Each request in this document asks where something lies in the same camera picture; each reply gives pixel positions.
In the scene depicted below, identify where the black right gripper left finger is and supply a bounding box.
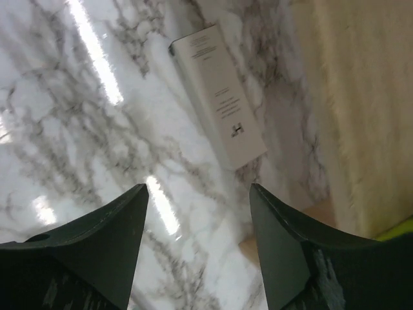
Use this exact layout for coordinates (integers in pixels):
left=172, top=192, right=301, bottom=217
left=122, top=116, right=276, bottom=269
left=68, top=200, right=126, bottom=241
left=1, top=184, right=148, bottom=309

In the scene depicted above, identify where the light wooden shelf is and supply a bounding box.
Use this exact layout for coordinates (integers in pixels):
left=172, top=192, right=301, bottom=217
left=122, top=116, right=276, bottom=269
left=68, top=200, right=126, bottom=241
left=238, top=0, right=413, bottom=259

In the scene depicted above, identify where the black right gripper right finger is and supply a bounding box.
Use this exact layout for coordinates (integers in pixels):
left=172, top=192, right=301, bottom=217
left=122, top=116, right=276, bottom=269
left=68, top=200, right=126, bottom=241
left=249, top=183, right=412, bottom=309

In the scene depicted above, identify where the green black Gillette box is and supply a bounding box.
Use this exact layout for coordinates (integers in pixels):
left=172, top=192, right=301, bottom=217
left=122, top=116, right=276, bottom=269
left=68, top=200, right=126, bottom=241
left=376, top=218, right=413, bottom=241

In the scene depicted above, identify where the small white H box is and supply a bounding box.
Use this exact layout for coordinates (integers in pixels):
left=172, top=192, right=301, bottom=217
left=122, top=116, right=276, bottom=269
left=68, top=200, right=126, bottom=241
left=169, top=25, right=267, bottom=171

